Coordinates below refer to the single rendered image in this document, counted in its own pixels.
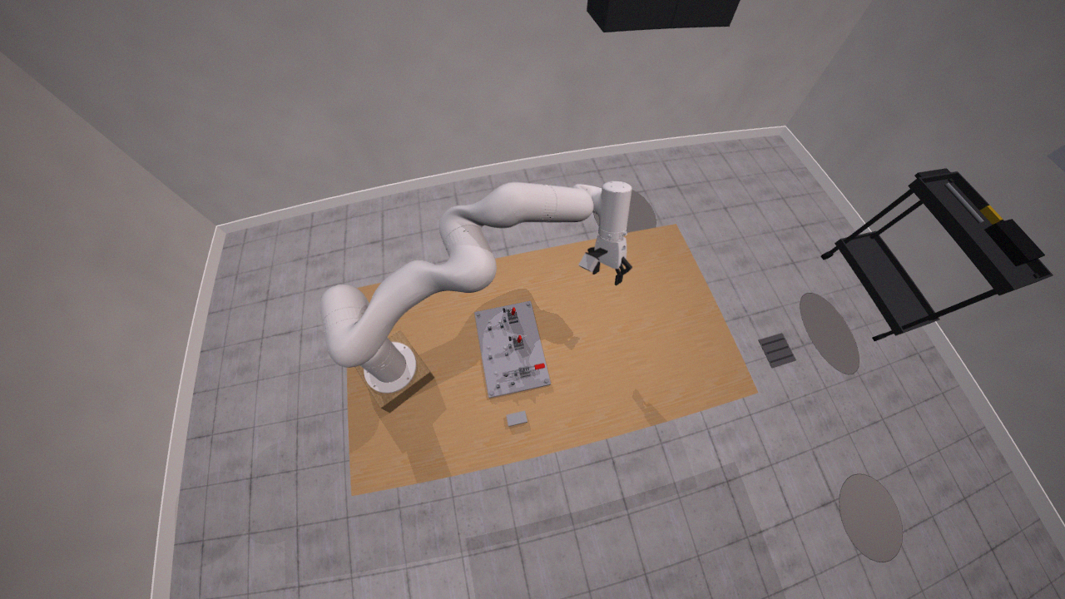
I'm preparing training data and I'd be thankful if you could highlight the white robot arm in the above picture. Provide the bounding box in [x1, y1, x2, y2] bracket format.
[320, 181, 632, 394]

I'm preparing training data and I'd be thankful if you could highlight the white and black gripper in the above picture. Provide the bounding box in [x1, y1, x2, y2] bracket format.
[587, 234, 632, 285]

